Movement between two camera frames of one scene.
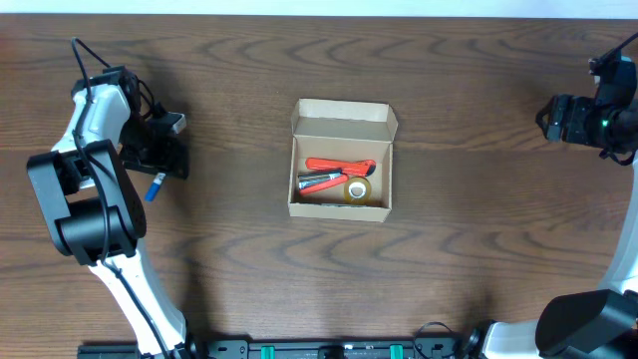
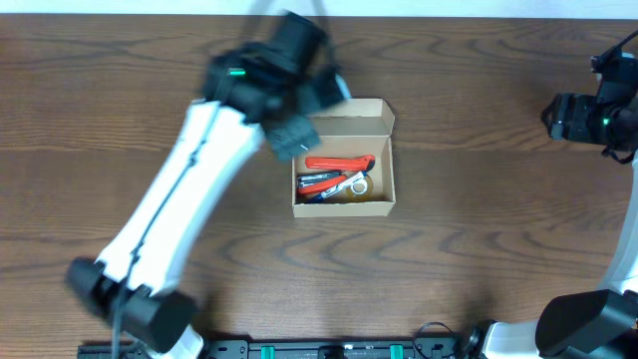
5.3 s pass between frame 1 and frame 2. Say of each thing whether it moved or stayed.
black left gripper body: moved
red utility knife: stayed
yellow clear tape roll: stayed
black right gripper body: stayed
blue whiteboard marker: moved
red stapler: stayed
